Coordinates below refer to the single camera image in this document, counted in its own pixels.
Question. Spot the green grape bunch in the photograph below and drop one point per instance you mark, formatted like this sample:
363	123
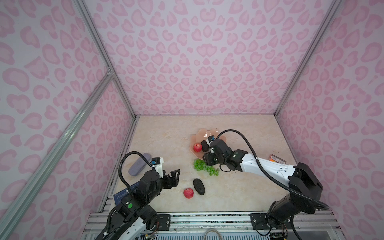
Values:
200	165

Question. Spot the aluminium frame left corner post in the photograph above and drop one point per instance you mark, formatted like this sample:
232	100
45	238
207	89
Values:
91	26

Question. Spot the aluminium left floor rail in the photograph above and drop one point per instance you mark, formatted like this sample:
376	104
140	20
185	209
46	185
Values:
114	177

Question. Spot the aluminium right corner post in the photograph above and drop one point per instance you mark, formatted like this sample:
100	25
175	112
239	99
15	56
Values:
314	44

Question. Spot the aluminium diagonal left beam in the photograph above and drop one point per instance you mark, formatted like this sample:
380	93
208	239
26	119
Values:
25	198

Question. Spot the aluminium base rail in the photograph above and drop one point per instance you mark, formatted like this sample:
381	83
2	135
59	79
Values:
238	226

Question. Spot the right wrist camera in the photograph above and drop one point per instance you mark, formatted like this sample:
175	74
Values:
210	139

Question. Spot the red apple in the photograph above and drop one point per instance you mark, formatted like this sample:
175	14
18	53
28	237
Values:
188	193
197	147

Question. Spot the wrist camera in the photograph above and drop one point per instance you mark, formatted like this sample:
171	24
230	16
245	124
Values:
157	165
210	139

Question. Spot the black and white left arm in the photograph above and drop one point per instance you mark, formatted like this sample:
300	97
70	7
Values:
135	207

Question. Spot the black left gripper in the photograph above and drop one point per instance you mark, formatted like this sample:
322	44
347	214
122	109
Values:
169	184

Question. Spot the coloured marker pack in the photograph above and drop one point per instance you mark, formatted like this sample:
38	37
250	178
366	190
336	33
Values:
276	159

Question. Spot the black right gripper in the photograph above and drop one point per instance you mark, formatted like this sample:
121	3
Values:
208	158

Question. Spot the dark avocado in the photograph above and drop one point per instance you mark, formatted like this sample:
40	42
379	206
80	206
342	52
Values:
199	187
205	146

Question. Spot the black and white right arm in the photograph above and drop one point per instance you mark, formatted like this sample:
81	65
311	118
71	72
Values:
303	187

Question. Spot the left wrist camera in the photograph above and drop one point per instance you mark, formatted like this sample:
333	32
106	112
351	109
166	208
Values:
157	165

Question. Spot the lavender glasses case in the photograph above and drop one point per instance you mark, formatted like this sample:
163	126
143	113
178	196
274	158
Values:
138	166

